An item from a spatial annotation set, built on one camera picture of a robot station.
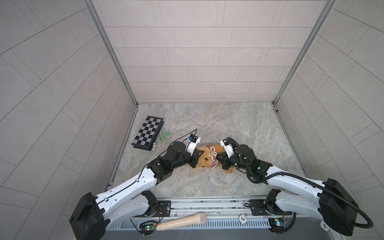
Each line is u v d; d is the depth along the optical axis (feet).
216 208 2.37
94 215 1.21
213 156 2.42
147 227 2.12
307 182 1.51
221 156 2.39
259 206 2.33
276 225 2.22
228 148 2.28
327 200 1.32
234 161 2.22
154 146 2.99
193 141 2.07
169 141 3.15
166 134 3.24
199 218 2.15
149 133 3.10
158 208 2.28
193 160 2.10
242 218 2.27
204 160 2.37
